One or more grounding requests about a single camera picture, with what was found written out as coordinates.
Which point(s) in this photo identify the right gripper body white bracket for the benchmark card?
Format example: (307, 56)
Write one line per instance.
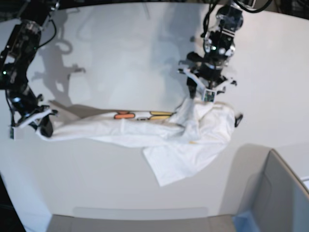
(32, 120)

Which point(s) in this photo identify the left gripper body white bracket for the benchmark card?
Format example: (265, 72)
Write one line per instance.
(204, 82)

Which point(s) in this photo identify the white t-shirt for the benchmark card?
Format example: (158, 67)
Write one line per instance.
(175, 145)

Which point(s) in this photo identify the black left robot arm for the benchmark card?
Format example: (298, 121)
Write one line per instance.
(217, 43)

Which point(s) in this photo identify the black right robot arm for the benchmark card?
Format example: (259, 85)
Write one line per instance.
(21, 41)

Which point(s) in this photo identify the grey open storage box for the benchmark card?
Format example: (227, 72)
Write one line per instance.
(260, 180)

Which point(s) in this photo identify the blue cloth in box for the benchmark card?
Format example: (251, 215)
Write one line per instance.
(245, 222)

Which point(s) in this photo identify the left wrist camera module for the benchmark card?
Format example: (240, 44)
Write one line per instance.
(209, 95)

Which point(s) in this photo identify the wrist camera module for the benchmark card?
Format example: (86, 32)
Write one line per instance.
(11, 133)
(209, 95)

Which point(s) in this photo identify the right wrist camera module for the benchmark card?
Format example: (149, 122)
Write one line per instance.
(11, 133)

